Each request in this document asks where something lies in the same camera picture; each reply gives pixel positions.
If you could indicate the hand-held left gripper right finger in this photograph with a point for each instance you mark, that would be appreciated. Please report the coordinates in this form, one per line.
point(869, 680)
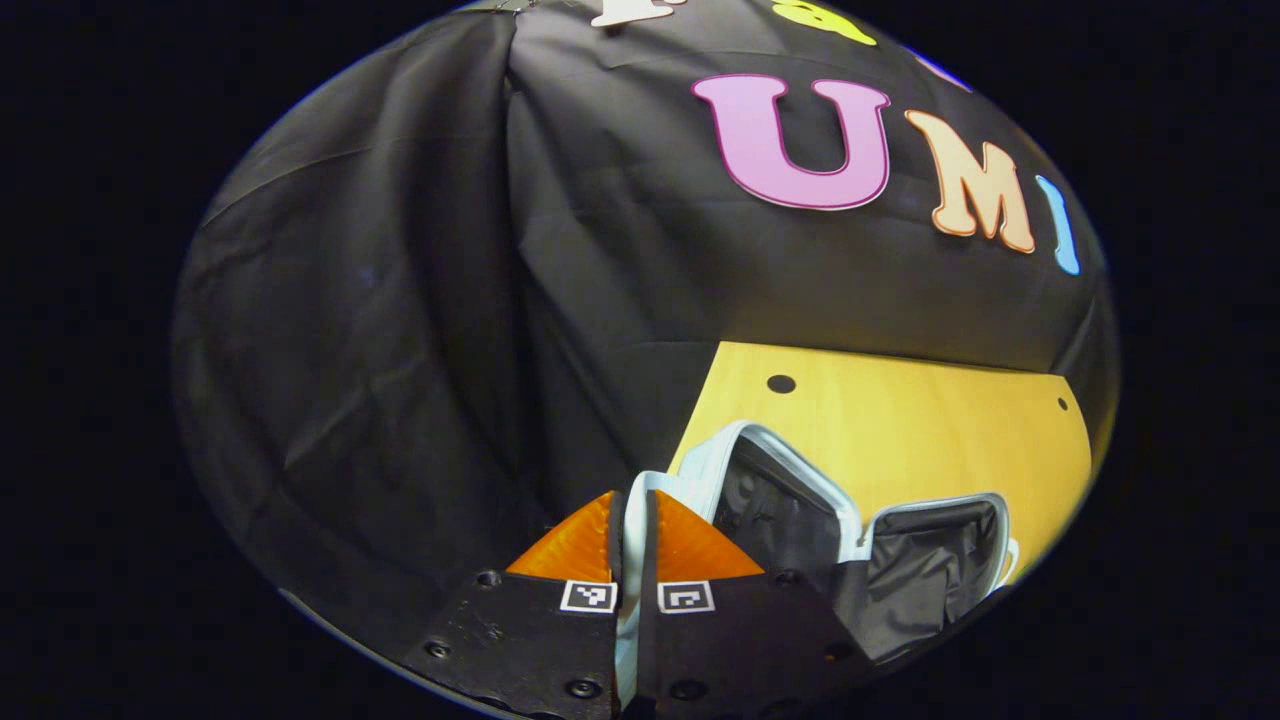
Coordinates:
point(740, 640)

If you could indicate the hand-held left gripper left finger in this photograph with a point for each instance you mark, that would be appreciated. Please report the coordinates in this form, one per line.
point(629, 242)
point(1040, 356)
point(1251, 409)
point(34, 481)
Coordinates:
point(540, 640)

